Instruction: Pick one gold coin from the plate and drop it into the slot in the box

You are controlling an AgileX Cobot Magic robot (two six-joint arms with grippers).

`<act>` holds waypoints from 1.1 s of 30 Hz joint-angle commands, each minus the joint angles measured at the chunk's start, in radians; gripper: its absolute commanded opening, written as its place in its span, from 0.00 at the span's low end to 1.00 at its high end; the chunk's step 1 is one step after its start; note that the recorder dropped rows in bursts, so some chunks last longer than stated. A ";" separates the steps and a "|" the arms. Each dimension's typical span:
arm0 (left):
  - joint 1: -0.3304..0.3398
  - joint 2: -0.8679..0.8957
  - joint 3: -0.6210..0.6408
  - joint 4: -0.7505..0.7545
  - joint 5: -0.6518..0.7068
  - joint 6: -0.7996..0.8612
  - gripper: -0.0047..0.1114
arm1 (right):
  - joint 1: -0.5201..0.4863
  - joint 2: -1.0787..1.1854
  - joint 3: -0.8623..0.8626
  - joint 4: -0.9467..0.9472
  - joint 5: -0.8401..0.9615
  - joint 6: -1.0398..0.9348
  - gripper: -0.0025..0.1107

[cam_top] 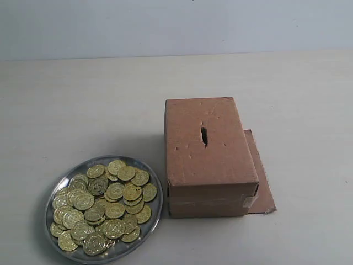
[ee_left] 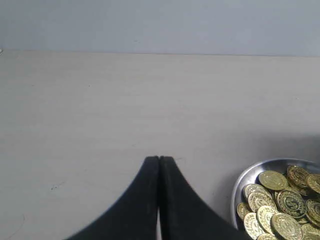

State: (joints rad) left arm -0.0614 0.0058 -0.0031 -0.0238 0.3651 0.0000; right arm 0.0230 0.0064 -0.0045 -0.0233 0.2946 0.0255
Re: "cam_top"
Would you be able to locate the brown cardboard box with slot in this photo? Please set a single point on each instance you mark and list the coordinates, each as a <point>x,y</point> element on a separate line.
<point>210,171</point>

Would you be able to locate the gold coin upper right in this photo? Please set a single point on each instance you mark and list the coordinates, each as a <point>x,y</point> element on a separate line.
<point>140,178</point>

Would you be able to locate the gold coin right edge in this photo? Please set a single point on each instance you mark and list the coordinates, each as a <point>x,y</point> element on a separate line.
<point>149,192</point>

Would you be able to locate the gold coin top of pile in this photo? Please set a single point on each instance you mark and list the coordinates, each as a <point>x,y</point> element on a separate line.
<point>114,166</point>

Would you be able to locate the gold coin of pile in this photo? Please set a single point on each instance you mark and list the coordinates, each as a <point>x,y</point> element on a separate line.
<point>114,166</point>
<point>94,244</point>

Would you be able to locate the dark tarnished gold coin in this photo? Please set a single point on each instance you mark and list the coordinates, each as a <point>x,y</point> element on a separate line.
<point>98,186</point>

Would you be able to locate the gold coin front of pile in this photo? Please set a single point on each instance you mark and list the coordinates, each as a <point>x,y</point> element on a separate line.
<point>94,244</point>

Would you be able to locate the gold coin front left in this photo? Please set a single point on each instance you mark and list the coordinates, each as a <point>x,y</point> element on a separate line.
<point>65,241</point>

